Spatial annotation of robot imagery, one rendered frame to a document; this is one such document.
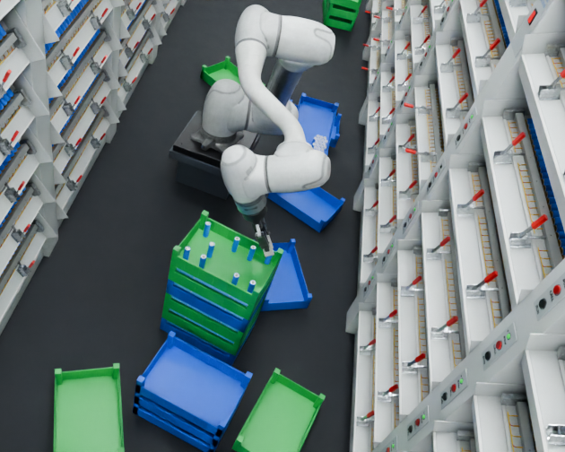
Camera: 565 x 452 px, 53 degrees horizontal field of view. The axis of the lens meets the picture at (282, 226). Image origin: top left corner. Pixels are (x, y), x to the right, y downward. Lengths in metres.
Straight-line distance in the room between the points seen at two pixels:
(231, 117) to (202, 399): 1.15
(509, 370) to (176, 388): 1.08
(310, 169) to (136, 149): 1.44
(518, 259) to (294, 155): 0.62
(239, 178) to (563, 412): 0.91
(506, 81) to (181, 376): 1.29
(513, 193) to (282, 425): 1.15
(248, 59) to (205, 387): 1.04
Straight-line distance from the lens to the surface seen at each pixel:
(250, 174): 1.51
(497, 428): 1.24
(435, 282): 1.64
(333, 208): 2.75
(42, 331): 2.19
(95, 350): 2.14
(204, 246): 1.91
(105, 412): 2.04
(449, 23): 2.25
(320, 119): 3.07
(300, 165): 1.49
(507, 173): 1.43
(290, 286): 2.39
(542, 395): 1.08
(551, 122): 1.30
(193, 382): 1.92
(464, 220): 1.56
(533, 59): 1.50
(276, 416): 2.10
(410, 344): 1.72
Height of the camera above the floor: 1.88
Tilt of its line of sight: 47 degrees down
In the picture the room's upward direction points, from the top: 21 degrees clockwise
